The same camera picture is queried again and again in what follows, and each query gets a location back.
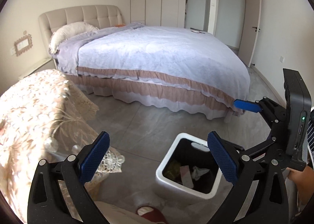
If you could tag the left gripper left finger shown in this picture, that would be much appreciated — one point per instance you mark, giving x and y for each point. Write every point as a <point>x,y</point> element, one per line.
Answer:
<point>46,203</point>

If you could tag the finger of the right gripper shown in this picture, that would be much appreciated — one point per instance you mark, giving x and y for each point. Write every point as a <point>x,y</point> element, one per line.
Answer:
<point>247,106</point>

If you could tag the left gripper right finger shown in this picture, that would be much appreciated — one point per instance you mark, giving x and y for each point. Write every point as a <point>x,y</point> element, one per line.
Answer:
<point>258,194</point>

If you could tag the white square trash bin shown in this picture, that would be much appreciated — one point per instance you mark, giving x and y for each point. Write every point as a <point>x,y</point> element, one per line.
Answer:
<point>188,173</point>

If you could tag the person right hand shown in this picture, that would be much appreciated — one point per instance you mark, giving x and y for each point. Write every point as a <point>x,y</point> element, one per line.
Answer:
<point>304,181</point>

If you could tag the beige room door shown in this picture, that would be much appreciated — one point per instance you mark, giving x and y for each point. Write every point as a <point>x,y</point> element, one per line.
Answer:
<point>251,28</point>

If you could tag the lavender bedspread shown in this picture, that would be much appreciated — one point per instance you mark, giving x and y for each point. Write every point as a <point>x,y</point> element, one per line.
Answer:
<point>166,67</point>

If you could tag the red slipper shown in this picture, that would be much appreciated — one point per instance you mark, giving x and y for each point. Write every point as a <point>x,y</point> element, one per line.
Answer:
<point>152,214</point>

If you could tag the beige tufted headboard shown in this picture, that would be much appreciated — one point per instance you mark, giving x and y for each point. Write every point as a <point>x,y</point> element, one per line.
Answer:
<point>100,16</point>

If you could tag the white ruffled pillow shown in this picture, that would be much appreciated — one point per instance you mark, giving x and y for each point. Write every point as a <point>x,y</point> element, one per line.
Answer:
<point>66,32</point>

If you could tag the wall power socket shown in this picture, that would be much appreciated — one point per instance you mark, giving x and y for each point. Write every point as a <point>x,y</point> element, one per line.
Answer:
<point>281,59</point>

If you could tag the framed wall switch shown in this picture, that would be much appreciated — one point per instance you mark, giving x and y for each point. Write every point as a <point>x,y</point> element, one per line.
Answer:
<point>23,44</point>

